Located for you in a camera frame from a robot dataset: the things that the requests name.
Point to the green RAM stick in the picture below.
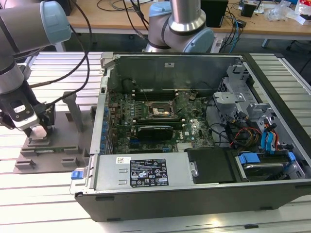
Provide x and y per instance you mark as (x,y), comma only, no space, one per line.
(56,149)

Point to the hard disk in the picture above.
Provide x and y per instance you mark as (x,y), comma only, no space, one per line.
(263,170)

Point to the black open PC case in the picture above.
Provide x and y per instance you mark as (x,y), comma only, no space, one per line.
(170,201)

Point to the black graphics card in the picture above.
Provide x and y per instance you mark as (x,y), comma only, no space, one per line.
(155,133)

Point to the silver finned chipset heatsink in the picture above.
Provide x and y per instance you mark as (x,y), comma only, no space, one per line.
(184,147)

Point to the wooden desk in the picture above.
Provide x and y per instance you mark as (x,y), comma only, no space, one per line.
(109,21)

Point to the blue disk carrier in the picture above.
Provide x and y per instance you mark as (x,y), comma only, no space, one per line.
(249,159)

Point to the small black box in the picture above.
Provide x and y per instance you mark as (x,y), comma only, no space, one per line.
(249,11)

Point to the black power adapter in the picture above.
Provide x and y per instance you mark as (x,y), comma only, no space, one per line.
(241,23)

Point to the silver power supply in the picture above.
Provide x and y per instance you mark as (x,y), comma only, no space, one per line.
(116,174)

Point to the grey parts rack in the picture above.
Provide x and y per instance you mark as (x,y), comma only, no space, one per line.
(60,138)

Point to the small blue case latch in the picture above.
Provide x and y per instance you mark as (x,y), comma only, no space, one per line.
(77,175)

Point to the red white carton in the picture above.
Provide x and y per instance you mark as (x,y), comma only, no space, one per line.
(303,7)

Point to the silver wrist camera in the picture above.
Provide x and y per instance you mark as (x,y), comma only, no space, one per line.
(26,122)

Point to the clear plastic bags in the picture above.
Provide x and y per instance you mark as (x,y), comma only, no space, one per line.
(279,11)

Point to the black plastic shroud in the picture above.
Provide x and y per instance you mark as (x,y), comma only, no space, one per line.
(211,167)

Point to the tall black box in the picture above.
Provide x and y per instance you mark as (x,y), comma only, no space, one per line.
(216,13)

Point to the round silver coin battery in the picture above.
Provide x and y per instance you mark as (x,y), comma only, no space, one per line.
(192,97)

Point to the grey plastic case latch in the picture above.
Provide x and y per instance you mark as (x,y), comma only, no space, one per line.
(107,58)

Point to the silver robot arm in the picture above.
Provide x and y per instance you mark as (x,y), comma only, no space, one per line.
(24,31)

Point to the green motherboard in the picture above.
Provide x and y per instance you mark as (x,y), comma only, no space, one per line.
(194,131)

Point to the silver metal disk bay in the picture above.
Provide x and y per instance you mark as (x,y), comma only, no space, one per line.
(233,106)

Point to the white labelled box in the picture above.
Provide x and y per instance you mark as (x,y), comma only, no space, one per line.
(218,46)

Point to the thin metal locking lever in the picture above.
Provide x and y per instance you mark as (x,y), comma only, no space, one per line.
(146,97)

